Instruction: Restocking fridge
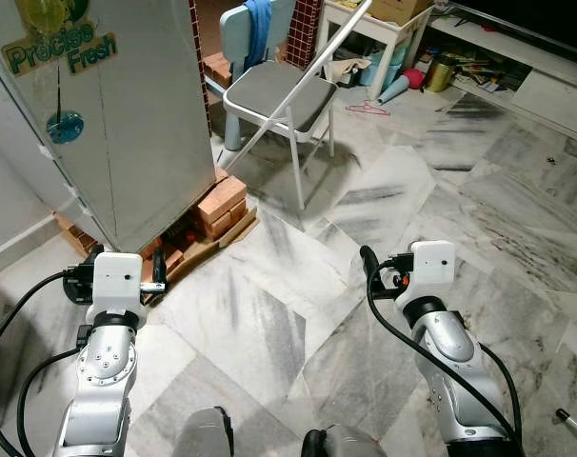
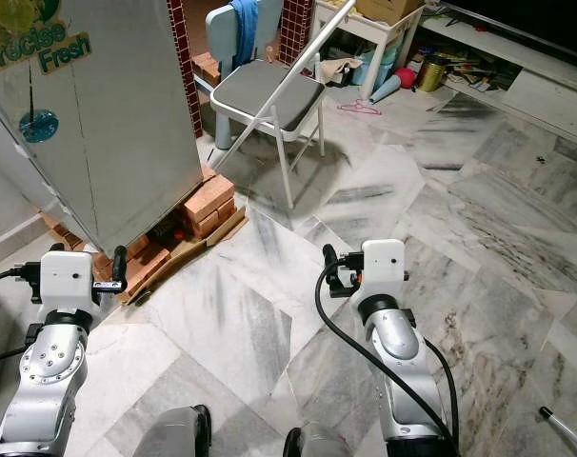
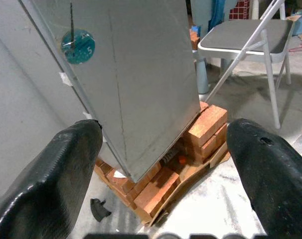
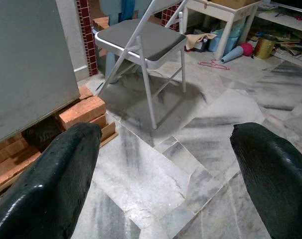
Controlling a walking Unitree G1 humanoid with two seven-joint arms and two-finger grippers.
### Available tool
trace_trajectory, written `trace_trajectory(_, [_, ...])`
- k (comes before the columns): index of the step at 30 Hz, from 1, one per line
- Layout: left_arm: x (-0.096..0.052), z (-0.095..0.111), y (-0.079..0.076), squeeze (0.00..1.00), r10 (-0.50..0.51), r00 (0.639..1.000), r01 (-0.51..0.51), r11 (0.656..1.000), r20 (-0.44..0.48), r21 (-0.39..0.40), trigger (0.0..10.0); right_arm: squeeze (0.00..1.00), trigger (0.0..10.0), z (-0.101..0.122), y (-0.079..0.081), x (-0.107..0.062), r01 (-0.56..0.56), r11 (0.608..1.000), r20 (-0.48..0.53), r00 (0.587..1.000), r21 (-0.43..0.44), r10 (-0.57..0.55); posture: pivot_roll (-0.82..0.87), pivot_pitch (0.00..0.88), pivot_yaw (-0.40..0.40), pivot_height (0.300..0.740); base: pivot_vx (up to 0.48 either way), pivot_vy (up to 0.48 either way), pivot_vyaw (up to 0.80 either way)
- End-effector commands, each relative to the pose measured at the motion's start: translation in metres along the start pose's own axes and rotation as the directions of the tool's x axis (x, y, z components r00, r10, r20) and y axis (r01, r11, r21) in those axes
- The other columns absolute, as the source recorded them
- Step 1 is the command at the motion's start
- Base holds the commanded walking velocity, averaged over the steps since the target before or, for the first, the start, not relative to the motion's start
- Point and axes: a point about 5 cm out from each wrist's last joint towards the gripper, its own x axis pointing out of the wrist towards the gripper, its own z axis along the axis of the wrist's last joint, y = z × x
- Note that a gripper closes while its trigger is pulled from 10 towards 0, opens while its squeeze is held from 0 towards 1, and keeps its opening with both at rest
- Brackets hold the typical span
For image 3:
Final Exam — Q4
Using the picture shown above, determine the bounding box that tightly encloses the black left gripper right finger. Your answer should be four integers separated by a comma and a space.
226, 118, 302, 239

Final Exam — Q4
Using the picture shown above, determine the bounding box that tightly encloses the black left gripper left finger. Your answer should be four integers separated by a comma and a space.
0, 119, 104, 239

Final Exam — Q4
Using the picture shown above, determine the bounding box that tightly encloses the grey fridge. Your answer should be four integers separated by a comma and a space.
0, 0, 201, 184

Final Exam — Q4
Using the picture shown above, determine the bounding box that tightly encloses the black plastic scrap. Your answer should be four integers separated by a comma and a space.
90, 198, 112, 223

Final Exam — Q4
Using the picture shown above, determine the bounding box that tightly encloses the brown cardboard sheet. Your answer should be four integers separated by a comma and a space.
141, 141, 231, 227

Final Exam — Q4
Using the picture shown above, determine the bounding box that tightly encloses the pale plastic children's table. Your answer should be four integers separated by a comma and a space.
192, 48, 238, 95

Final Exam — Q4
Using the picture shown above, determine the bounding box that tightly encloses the teal round energy sticker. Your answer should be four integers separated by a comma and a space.
60, 29, 96, 65

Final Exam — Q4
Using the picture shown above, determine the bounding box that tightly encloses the grey metal folding chair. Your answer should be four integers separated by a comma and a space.
197, 0, 295, 130

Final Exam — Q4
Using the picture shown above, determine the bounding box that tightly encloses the red gridded box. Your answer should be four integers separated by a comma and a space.
229, 0, 250, 20

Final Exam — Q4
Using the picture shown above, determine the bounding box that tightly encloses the blue cloth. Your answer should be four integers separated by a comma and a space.
207, 0, 238, 30

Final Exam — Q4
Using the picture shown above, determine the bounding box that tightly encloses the pink cord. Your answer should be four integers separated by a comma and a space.
289, 41, 302, 53

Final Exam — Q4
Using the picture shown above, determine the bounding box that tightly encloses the black thin strap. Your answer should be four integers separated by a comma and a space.
69, 1, 76, 49

